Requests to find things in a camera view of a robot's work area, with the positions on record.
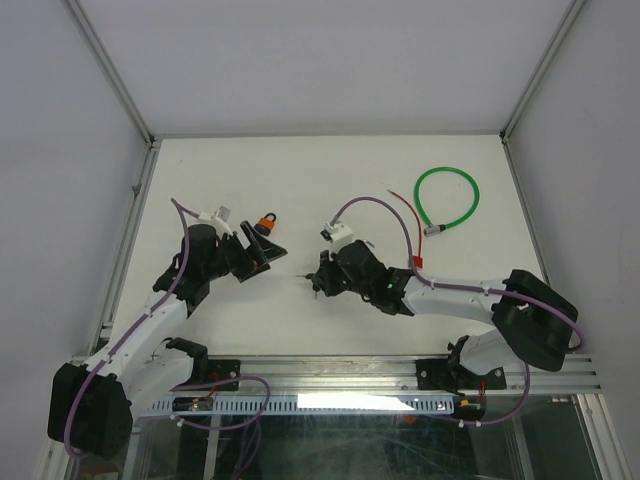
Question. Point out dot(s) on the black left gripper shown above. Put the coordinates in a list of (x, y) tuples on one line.
[(249, 266)]

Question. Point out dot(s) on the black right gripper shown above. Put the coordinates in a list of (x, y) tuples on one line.
[(323, 276)]

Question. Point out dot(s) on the orange black padlock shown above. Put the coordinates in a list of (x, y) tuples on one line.
[(265, 225)]

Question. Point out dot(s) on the red cable padlock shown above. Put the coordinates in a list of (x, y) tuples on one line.
[(417, 244)]

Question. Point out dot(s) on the green cable lock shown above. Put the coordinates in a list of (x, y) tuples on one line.
[(445, 197)]

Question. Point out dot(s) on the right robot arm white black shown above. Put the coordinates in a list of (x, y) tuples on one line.
[(530, 322)]

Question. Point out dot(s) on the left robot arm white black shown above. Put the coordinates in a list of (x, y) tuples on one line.
[(95, 405)]

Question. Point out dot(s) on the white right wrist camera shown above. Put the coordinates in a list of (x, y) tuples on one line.
[(338, 235)]

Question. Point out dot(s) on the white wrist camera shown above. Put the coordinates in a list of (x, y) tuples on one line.
[(338, 235), (218, 220)]

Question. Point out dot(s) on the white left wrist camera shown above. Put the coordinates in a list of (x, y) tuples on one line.
[(218, 220)]

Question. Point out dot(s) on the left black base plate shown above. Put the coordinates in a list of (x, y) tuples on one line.
[(216, 370)]

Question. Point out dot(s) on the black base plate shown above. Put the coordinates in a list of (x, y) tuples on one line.
[(216, 370), (433, 374)]

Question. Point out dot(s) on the white perforated cable duct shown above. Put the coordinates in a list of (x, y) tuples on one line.
[(304, 404)]

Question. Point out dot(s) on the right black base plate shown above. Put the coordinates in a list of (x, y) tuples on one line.
[(433, 374)]

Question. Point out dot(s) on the aluminium mounting rail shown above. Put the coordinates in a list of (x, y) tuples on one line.
[(350, 372)]

